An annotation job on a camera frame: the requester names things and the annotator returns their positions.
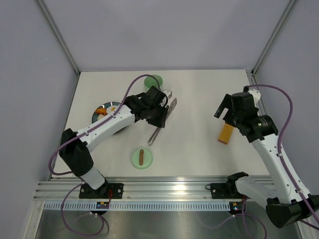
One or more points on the toy orange nugget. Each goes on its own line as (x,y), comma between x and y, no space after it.
(100,111)

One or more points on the right aluminium frame post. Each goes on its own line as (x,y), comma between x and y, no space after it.
(274,35)

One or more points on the green cylindrical lunch container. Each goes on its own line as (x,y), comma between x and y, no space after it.
(155,80)

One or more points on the dark teal plate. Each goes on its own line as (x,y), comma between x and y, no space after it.
(105,105)

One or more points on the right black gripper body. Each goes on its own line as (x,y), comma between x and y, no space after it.
(232,117)

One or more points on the green round lid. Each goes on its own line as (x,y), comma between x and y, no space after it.
(141,158)

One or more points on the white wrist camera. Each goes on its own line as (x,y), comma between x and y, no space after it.
(168,93)
(256,95)

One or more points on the white slotted cable duct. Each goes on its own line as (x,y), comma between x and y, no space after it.
(139,206)

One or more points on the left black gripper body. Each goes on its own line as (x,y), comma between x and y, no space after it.
(158,114)

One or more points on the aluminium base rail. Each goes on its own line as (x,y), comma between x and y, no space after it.
(137,188)

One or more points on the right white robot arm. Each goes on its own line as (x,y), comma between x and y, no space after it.
(290,201)

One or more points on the left aluminium frame post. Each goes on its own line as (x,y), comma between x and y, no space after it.
(57,34)

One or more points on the aluminium frame post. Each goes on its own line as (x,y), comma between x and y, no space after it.
(274,35)
(57,34)

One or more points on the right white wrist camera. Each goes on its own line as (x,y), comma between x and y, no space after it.
(256,95)

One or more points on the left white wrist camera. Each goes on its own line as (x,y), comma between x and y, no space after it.
(168,93)

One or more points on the orange rectangular box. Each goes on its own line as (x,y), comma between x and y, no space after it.
(225,134)

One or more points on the toy fried egg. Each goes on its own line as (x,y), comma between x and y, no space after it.
(110,109)

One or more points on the toy white cheese cube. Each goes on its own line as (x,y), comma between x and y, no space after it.
(100,116)

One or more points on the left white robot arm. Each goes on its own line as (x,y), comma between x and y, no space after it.
(78,145)

